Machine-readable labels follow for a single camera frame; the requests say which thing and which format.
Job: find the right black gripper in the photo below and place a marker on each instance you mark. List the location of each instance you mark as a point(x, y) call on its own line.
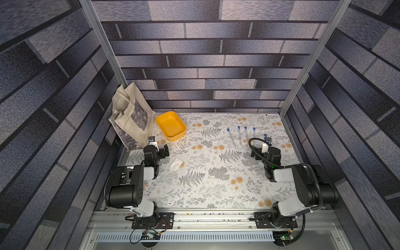
point(264, 154)

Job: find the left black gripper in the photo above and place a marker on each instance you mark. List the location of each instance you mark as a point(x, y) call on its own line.
point(159, 151)

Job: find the white wipe cloth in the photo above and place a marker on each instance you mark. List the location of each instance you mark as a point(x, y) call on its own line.
point(175, 165)

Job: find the yellow plastic tray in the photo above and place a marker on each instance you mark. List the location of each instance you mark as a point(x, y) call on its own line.
point(171, 125)

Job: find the clear test tube blue cap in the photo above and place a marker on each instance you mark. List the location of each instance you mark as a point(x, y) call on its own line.
point(231, 138)

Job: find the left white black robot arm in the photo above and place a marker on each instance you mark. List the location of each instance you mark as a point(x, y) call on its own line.
point(124, 189)

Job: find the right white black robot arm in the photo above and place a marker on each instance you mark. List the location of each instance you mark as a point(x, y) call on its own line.
point(314, 190)

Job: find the beige canvas tote bag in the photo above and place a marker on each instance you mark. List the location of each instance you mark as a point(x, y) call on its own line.
point(132, 117)

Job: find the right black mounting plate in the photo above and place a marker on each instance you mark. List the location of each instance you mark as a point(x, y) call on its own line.
point(264, 220)

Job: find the black mounting plate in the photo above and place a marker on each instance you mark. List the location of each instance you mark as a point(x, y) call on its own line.
point(161, 221)
point(264, 220)

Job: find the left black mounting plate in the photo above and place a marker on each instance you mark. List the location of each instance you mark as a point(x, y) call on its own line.
point(161, 221)

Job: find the left green circuit board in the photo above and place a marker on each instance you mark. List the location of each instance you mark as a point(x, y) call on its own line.
point(150, 235)

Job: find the green circuit board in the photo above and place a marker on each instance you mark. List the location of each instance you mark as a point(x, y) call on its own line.
point(150, 235)
point(282, 238)

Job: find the right green circuit board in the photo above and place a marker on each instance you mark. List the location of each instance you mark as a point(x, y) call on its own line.
point(282, 238)

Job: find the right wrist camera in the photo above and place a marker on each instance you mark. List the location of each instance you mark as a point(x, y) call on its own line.
point(266, 145)

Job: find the white slotted cable duct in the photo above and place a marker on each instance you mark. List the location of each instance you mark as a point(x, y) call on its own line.
point(172, 237)

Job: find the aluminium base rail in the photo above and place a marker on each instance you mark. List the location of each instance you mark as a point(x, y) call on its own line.
point(207, 220)

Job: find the left aluminium frame post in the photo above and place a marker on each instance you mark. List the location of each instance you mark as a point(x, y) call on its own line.
point(99, 32)

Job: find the aluminium frame post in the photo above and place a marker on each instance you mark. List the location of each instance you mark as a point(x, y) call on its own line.
point(99, 32)
point(321, 43)

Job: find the right aluminium frame post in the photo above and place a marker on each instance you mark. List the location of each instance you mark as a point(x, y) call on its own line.
point(321, 43)

